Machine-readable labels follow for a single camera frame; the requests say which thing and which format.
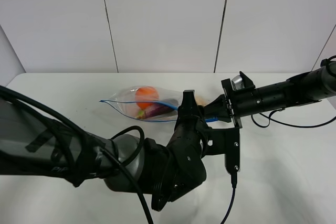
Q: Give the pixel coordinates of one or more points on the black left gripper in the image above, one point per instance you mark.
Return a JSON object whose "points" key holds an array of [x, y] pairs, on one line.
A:
{"points": [[189, 140]]}

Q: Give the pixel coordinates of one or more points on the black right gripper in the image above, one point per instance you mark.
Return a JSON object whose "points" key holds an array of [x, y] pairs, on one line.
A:
{"points": [[241, 103]]}

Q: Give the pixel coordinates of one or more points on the clear zip bag blue zipper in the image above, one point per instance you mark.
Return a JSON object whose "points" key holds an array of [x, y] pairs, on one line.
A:
{"points": [[124, 103]]}

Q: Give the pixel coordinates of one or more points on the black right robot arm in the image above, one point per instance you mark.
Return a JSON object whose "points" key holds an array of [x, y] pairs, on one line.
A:
{"points": [[302, 89]]}

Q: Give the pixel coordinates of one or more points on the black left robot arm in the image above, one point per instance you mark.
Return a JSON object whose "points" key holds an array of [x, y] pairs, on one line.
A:
{"points": [[36, 140]]}

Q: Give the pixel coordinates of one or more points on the yellow pear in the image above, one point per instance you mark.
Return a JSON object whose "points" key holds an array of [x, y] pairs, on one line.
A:
{"points": [[201, 101]]}

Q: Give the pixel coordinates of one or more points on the purple eggplant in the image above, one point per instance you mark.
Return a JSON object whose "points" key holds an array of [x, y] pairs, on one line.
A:
{"points": [[159, 108]]}

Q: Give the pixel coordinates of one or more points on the orange fruit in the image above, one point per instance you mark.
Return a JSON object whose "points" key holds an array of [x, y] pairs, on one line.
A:
{"points": [[144, 96]]}

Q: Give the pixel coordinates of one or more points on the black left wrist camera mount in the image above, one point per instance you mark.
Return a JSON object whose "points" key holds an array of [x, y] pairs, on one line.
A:
{"points": [[227, 142]]}

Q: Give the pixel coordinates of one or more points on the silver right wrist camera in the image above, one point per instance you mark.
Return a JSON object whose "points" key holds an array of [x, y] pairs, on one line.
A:
{"points": [[237, 83]]}

